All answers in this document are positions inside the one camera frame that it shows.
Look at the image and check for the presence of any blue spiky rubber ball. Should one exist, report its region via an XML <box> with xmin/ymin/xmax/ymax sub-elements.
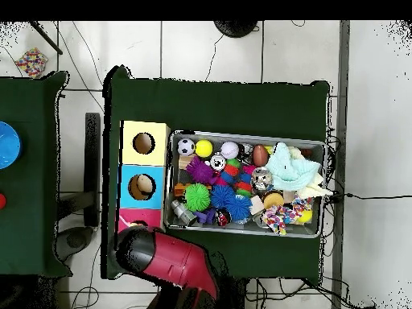
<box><xmin>225</xmin><ymin>193</ymin><xmax>253</xmax><ymax>223</ymax></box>

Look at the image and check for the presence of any mint green muslin cloth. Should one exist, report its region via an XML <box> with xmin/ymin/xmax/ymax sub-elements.
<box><xmin>264</xmin><ymin>141</ymin><xmax>322</xmax><ymax>192</ymax></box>

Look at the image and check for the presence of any multicoloured printed cloth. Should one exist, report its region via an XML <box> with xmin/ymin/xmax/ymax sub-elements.
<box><xmin>261</xmin><ymin>194</ymin><xmax>313</xmax><ymax>237</ymax></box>

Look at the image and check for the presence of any silver mesh bin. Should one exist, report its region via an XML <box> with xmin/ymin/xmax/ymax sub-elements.
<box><xmin>163</xmin><ymin>130</ymin><xmax>329</xmax><ymax>239</ymax></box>

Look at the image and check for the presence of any wooden box with three holes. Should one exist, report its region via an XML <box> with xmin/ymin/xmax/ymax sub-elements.
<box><xmin>113</xmin><ymin>120</ymin><xmax>171</xmax><ymax>233</ymax></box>

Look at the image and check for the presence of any purple spiky rubber ball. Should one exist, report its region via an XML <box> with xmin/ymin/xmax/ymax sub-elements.
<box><xmin>185</xmin><ymin>156</ymin><xmax>220</xmax><ymax>186</ymax></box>

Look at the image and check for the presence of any yellow tennis ball toy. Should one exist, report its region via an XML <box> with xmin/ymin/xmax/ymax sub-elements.
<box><xmin>194</xmin><ymin>138</ymin><xmax>214</xmax><ymax>159</ymax></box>

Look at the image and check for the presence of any green spiky rubber ball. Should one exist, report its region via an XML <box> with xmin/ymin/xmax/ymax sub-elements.
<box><xmin>183</xmin><ymin>182</ymin><xmax>212</xmax><ymax>212</ymax></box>

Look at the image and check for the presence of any small soccer ball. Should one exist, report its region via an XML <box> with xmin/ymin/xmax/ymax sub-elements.
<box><xmin>177</xmin><ymin>138</ymin><xmax>196</xmax><ymax>157</ymax></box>

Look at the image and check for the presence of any dark green table cloth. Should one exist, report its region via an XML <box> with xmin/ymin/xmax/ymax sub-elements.
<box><xmin>0</xmin><ymin>71</ymin><xmax>72</xmax><ymax>278</ymax></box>
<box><xmin>101</xmin><ymin>65</ymin><xmax>331</xmax><ymax>279</ymax></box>

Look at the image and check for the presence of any black upright panel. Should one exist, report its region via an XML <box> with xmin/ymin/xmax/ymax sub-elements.
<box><xmin>83</xmin><ymin>112</ymin><xmax>101</xmax><ymax>228</ymax></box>

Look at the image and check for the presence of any black round stand base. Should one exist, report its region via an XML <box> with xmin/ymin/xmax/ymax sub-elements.
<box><xmin>212</xmin><ymin>20</ymin><xmax>259</xmax><ymax>39</ymax></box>

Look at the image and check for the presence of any dark grey round base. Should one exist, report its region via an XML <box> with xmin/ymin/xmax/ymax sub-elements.
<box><xmin>56</xmin><ymin>226</ymin><xmax>94</xmax><ymax>262</ymax></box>

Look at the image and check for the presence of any grey metal pole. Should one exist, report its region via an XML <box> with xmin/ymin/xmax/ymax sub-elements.
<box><xmin>330</xmin><ymin>20</ymin><xmax>351</xmax><ymax>309</ymax></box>

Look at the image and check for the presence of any blue bowl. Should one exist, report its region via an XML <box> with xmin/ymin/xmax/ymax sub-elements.
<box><xmin>0</xmin><ymin>121</ymin><xmax>23</xmax><ymax>170</ymax></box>

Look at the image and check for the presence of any multicoloured patterned bag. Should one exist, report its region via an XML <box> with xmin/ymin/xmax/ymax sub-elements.
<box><xmin>14</xmin><ymin>47</ymin><xmax>49</xmax><ymax>79</ymax></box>

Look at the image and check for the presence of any thin black rod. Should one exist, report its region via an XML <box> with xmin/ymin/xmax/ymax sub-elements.
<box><xmin>28</xmin><ymin>21</ymin><xmax>64</xmax><ymax>56</ymax></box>

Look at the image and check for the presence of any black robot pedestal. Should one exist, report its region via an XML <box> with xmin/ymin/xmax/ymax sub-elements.
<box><xmin>218</xmin><ymin>275</ymin><xmax>250</xmax><ymax>309</ymax></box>

